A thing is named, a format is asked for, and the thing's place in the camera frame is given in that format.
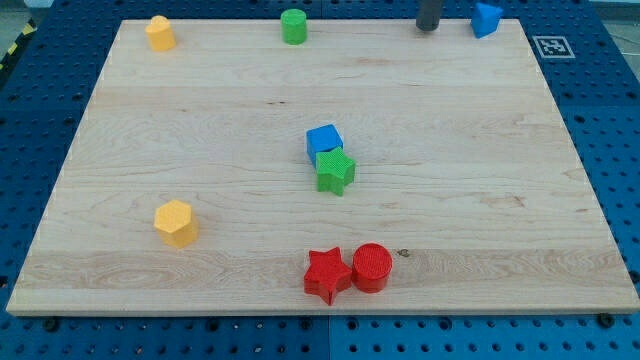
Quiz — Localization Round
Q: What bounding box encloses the blue triangle block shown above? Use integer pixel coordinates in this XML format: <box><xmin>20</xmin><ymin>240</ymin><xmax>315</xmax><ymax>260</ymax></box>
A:
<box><xmin>471</xmin><ymin>2</ymin><xmax>504</xmax><ymax>38</ymax></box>

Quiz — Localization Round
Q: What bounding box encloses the red star block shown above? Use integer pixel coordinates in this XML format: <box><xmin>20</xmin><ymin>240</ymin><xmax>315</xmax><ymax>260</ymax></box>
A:
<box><xmin>303</xmin><ymin>247</ymin><xmax>352</xmax><ymax>306</ymax></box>

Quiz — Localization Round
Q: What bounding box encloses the yellow hexagon block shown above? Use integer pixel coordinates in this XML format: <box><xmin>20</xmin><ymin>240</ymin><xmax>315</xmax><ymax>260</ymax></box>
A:
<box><xmin>154</xmin><ymin>200</ymin><xmax>199</xmax><ymax>249</ymax></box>

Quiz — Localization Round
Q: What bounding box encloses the green cylinder block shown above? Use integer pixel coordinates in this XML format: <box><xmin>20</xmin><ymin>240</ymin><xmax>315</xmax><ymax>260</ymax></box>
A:
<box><xmin>280</xmin><ymin>9</ymin><xmax>307</xmax><ymax>45</ymax></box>

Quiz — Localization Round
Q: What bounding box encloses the green star block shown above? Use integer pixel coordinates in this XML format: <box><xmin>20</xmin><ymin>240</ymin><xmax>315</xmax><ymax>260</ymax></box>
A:
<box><xmin>316</xmin><ymin>147</ymin><xmax>356</xmax><ymax>196</ymax></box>

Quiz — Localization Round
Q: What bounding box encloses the red cylinder block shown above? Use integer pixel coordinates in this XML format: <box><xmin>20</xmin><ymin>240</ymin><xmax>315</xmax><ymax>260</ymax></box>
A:
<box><xmin>352</xmin><ymin>243</ymin><xmax>393</xmax><ymax>293</ymax></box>

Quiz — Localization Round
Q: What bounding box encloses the blue cube block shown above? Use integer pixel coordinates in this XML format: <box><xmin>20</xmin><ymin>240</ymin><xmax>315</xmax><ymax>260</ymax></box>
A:
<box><xmin>306</xmin><ymin>124</ymin><xmax>343</xmax><ymax>166</ymax></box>

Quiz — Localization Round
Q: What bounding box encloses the white fiducial marker tag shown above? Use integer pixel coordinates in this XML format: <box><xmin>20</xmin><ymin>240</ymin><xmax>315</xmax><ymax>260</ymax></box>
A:
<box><xmin>532</xmin><ymin>35</ymin><xmax>575</xmax><ymax>59</ymax></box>

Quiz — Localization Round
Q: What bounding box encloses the wooden board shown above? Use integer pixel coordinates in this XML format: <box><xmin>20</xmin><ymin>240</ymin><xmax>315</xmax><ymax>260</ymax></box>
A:
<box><xmin>7</xmin><ymin>19</ymin><xmax>639</xmax><ymax>316</ymax></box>

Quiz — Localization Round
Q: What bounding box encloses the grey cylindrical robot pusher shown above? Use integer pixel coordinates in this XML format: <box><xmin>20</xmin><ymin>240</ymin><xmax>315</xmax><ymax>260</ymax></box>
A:
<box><xmin>415</xmin><ymin>0</ymin><xmax>444</xmax><ymax>32</ymax></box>

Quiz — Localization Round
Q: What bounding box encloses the yellow heart block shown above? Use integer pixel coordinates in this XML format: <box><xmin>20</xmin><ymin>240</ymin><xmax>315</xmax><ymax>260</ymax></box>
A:
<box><xmin>144</xmin><ymin>15</ymin><xmax>176</xmax><ymax>52</ymax></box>

